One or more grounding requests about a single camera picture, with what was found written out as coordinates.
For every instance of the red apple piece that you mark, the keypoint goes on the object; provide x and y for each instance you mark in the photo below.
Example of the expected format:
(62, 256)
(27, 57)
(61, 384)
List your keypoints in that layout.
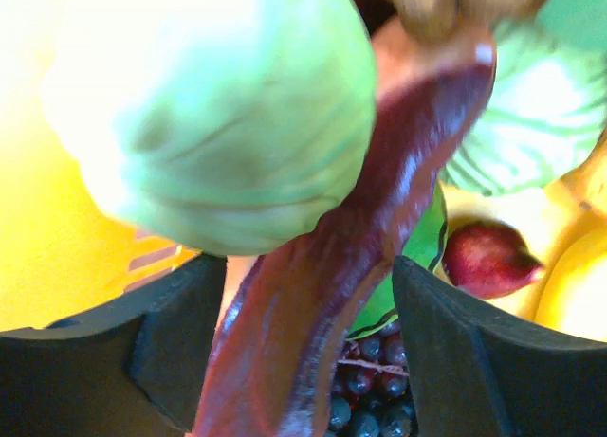
(490, 260)

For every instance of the green cabbage front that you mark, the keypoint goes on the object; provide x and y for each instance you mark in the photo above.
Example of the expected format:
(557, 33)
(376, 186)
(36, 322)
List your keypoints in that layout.
(548, 105)

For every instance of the yellow plastic basket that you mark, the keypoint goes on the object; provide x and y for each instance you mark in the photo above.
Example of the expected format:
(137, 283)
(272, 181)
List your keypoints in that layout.
(60, 256)

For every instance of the green cabbage back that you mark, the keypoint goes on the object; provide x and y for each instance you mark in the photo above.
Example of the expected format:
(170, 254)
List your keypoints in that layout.
(230, 126)

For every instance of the dark red eggplant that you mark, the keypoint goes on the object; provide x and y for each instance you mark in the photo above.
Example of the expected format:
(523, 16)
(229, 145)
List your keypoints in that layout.
(275, 353)

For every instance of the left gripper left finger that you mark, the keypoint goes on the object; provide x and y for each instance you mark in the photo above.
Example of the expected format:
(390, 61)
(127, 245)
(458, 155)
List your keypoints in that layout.
(131, 367)

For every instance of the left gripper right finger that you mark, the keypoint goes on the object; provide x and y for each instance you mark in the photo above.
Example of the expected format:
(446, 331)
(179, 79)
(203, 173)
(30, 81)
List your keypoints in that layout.
(476, 370)

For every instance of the black grape bunch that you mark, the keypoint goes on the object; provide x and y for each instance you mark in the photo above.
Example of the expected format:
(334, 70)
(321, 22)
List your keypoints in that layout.
(371, 393)

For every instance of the green cabbage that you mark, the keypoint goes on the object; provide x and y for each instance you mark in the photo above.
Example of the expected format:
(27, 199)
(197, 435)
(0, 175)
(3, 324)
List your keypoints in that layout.
(548, 105)
(230, 126)

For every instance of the brown potato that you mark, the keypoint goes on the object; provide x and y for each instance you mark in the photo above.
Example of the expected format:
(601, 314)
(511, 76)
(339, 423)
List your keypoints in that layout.
(432, 21)

